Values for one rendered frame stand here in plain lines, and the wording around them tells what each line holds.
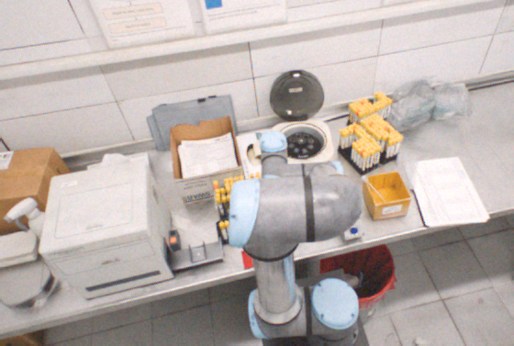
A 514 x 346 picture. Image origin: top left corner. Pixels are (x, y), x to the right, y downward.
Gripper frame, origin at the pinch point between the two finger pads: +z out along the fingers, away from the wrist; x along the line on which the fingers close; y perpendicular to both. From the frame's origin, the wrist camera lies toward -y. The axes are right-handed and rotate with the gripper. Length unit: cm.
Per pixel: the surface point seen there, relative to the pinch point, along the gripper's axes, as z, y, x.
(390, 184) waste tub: 6.5, 6.9, -44.0
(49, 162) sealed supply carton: -7, 42, 73
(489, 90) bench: 10, 47, -112
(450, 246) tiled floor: 97, 18, -101
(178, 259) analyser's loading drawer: 5.8, -2.0, 36.0
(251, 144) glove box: 3.3, 40.3, 2.2
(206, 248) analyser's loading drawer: 5.8, -0.7, 26.4
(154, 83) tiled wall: -22, 57, 32
